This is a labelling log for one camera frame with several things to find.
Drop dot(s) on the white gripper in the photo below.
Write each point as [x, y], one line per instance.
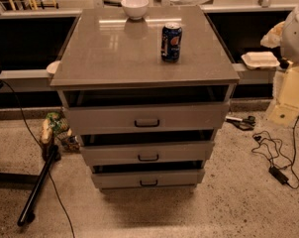
[295, 37]

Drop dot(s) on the grey drawer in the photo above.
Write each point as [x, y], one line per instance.
[148, 179]
[145, 118]
[147, 153]

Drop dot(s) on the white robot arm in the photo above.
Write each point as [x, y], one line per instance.
[290, 38]

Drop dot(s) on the grey top drawer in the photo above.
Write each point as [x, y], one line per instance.
[145, 118]

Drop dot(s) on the grey bottom drawer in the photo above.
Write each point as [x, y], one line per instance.
[148, 179]

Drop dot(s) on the grey drawer cabinet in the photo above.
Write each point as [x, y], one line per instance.
[113, 61]

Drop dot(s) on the white foam takeout container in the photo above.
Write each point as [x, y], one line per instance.
[262, 60]

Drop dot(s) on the black scissors on floor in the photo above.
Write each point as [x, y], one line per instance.
[244, 124]

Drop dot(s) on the blue soda can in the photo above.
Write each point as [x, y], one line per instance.
[171, 35]

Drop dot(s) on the white ceramic bowl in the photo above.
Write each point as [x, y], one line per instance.
[135, 9]

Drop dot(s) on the green snack bag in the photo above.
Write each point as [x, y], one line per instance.
[55, 126]

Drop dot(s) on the small white plate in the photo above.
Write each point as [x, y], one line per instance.
[52, 67]

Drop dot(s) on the black metal stand leg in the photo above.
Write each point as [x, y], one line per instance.
[32, 182]

